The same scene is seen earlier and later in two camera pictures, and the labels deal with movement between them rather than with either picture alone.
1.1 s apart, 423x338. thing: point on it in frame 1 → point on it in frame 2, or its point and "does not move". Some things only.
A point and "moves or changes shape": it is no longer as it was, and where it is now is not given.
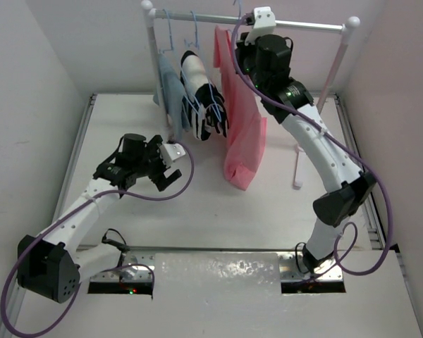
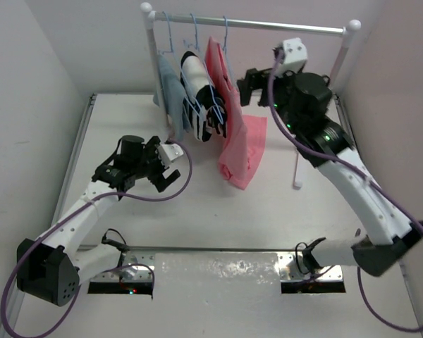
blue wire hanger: x=240 y=8 → x=224 y=48
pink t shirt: x=247 y=128 moves or changes shape
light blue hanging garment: x=169 y=94 does not move
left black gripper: x=153 y=148 does not move
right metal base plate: x=292 y=267 does not move
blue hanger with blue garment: x=169 y=90 does not move
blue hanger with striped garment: x=203 y=104 does not move
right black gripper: x=242 y=48 → x=254 y=79
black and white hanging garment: x=206 y=107 does not move
